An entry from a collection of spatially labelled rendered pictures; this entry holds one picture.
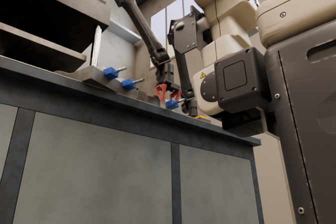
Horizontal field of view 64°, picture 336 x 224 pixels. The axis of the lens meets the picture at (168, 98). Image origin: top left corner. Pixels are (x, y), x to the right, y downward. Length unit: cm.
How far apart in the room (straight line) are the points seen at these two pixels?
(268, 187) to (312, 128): 301
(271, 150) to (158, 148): 251
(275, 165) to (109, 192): 272
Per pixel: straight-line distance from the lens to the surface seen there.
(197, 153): 134
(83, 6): 229
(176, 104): 120
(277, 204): 348
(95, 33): 225
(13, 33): 209
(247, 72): 69
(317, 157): 51
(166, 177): 118
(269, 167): 353
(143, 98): 122
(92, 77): 98
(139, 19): 139
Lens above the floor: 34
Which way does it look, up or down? 25 degrees up
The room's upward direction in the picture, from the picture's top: 1 degrees counter-clockwise
